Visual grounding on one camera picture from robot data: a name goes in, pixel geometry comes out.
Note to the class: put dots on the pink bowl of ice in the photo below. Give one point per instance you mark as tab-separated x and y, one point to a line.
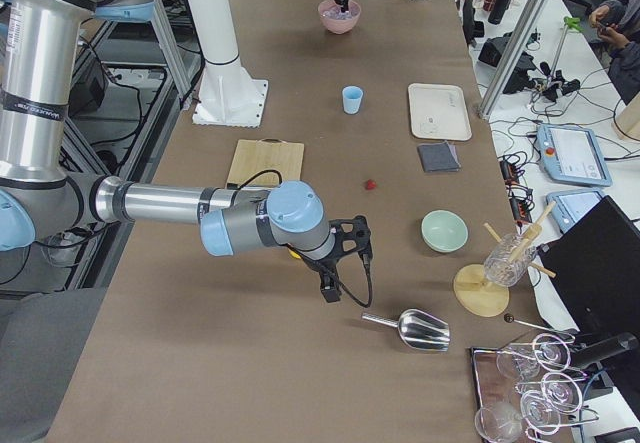
337	21

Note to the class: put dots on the blue teach pendant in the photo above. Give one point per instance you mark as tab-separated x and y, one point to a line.
572	155
571	206

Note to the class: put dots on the light blue plastic cup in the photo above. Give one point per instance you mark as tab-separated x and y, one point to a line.
352	97

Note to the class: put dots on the bamboo cutting board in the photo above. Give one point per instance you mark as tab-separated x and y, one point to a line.
252	156

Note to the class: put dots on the wooden cup tree stand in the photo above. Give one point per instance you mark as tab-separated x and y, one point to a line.
483	289

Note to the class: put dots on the cream rabbit serving tray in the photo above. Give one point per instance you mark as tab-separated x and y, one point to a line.
438	112

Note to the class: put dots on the black monitor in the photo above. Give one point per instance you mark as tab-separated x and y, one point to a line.
597	270

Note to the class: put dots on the grey folded cloth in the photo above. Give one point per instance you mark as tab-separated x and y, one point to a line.
438	157

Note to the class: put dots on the steel ice scoop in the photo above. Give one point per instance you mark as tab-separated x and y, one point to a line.
417	329

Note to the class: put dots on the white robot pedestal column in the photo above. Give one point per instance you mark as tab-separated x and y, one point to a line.
227	94

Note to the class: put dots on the mint green bowl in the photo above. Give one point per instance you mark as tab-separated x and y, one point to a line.
444	231

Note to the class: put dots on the wine glass rack tray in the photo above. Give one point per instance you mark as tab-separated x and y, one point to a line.
528	390

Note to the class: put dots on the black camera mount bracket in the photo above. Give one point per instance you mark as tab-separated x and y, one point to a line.
351	235

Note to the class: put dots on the clear glass mug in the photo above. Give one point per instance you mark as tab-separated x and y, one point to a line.
500	269

